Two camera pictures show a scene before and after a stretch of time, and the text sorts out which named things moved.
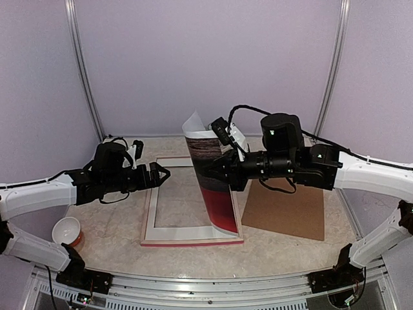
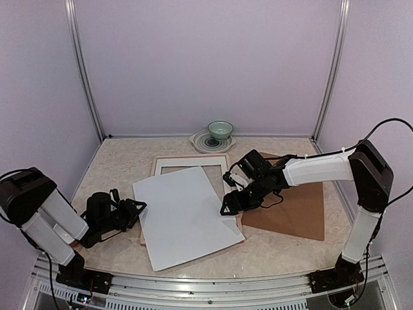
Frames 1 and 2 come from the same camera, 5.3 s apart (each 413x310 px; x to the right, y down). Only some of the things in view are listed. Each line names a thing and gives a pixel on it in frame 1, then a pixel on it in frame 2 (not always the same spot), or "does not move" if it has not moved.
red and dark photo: x=207 y=157 → x=182 y=219
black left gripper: x=146 y=181 → x=130 y=212
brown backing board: x=299 y=214 does not move
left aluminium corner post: x=78 y=61 does not move
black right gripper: x=230 y=159 → x=229 y=197
